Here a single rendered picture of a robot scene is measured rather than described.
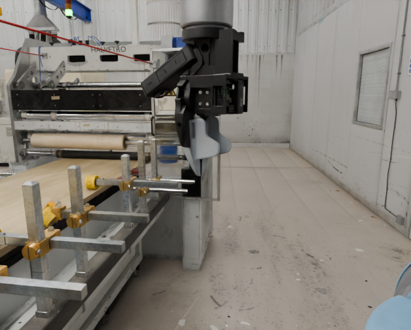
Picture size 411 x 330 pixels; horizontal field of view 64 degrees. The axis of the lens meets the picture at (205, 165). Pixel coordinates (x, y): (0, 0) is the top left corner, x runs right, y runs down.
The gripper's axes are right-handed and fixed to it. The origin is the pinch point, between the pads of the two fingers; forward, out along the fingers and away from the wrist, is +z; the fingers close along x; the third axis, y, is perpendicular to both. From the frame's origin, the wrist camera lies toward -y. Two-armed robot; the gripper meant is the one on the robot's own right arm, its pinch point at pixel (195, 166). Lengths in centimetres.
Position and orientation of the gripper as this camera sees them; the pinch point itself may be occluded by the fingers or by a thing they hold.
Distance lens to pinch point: 52.2
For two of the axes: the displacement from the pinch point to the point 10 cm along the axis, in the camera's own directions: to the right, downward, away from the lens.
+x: 5.3, -1.8, 8.3
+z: 0.0, 9.8, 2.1
